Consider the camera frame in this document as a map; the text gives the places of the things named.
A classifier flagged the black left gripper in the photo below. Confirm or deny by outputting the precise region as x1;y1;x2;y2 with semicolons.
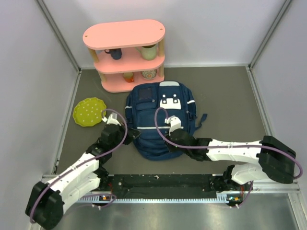
110;121;141;150

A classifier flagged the navy blue student backpack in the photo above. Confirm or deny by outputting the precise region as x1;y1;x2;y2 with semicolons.
125;81;207;161

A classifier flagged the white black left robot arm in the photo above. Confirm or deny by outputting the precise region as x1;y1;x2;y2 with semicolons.
25;124;141;230

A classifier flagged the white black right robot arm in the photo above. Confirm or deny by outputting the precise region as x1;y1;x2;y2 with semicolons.
163;129;296;190

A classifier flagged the green polka dot plate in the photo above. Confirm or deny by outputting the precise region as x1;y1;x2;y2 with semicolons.
72;97;107;127

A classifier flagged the orange cup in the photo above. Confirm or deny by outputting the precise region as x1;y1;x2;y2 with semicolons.
122;72;134;83

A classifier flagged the patterned ceramic bowl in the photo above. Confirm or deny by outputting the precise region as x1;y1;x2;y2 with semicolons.
141;69;157;80

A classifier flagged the pink three-tier wooden shelf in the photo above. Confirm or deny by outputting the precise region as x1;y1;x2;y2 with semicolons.
83;19;165;93

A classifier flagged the dark blue mug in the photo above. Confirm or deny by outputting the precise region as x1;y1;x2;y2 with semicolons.
104;48;122;60

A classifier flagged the pale green mug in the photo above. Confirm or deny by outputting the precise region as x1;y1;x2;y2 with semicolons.
135;45;157;61

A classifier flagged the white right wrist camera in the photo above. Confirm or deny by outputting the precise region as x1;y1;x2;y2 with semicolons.
165;115;182;135

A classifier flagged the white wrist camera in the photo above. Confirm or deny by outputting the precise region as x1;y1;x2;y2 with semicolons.
165;115;182;135
102;112;121;126

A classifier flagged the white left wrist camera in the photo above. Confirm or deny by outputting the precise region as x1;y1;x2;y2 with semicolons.
102;112;121;126

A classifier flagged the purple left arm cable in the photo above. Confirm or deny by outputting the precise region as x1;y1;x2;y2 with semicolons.
29;108;128;224

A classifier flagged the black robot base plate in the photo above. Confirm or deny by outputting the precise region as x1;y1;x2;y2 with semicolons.
81;174;243;199

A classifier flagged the grey slotted cable duct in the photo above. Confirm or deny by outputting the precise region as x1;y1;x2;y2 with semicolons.
77;192;243;205

